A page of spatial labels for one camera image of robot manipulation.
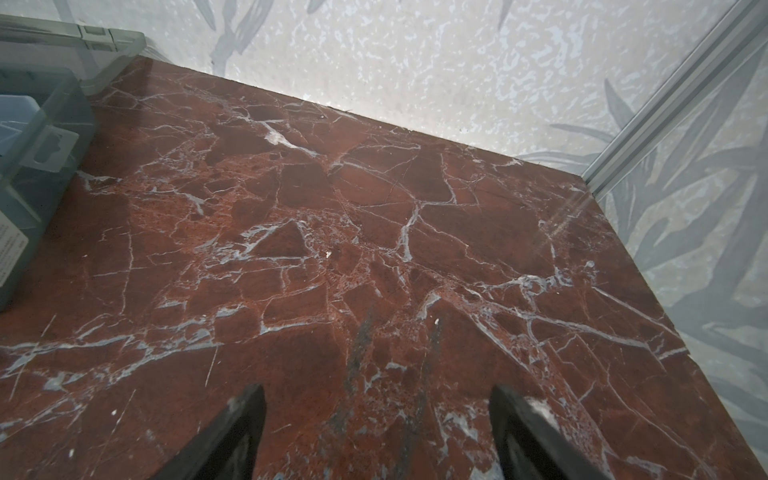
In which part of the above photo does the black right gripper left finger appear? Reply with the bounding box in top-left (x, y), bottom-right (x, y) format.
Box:
top-left (152, 384), bottom-right (267, 480)

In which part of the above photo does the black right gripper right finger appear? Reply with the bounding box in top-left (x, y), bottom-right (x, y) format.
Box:
top-left (489, 385), bottom-right (607, 480)

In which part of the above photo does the grey compartment organizer box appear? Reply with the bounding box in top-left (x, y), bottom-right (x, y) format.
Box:
top-left (1, 15), bottom-right (146, 306)

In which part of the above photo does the aluminium frame post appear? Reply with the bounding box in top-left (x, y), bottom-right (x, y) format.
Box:
top-left (582, 0), bottom-right (767, 199)

